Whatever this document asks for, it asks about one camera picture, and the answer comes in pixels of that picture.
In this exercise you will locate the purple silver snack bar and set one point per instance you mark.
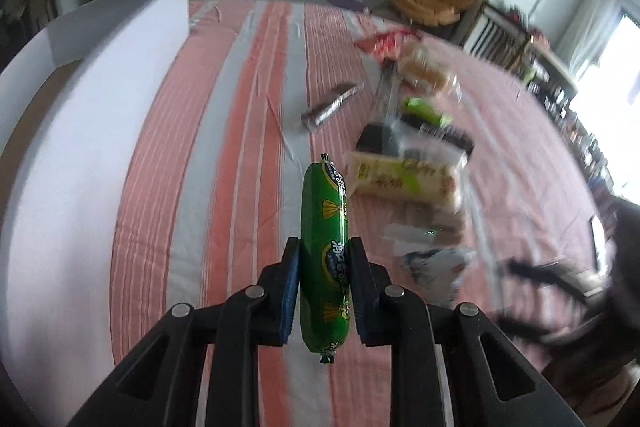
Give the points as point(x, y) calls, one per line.
point(315, 116)

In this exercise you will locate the green snack pack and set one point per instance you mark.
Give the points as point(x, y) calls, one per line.
point(420, 108)

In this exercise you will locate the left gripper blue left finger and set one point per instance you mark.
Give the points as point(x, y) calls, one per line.
point(159, 382)

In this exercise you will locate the dark chocolate cookie pack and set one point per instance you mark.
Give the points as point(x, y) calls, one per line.
point(392, 137)

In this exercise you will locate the red snack bag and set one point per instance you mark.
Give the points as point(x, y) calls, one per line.
point(387, 45)

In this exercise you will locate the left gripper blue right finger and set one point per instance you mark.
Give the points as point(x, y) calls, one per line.
point(449, 366)

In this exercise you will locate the bagged toast bread loaf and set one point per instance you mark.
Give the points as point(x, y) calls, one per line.
point(422, 69)

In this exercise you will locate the clear bagged sliced bread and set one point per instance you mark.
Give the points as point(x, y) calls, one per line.
point(425, 198)

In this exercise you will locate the striped red grey tablecloth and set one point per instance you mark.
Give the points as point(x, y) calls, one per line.
point(213, 189)

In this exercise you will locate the silver white snack bag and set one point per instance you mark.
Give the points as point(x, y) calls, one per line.
point(438, 273)

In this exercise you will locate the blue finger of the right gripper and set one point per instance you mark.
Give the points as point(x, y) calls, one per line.
point(585, 287)

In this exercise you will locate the green sausage snack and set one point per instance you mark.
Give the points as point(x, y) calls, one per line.
point(324, 269)

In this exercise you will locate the white cardboard box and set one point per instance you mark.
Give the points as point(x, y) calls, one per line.
point(73, 105)

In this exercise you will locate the dark wooden dining chair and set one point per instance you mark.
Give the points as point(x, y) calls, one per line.
point(497, 38)

